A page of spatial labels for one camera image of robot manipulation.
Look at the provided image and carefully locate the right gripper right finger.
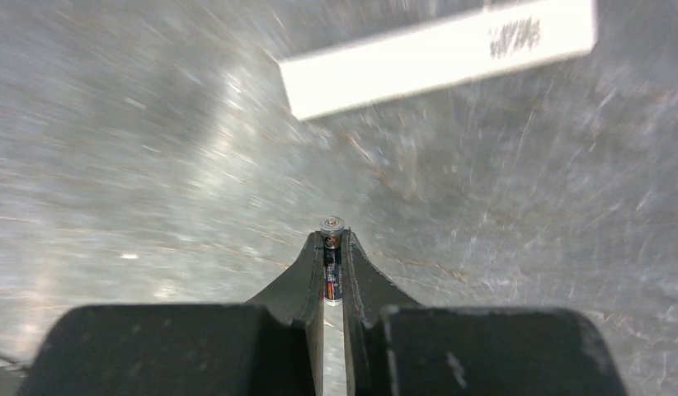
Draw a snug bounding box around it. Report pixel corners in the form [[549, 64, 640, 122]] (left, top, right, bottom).
[[341, 231, 627, 395]]

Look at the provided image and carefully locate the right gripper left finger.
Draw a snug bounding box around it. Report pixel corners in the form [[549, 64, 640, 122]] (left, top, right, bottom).
[[18, 232, 323, 396]]

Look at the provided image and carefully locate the black AAA battery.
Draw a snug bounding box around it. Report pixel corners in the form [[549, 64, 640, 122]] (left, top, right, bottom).
[[319, 216, 345, 306]]

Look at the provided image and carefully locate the white remote control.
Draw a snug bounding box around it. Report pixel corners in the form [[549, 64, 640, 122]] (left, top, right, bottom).
[[278, 1, 598, 120]]

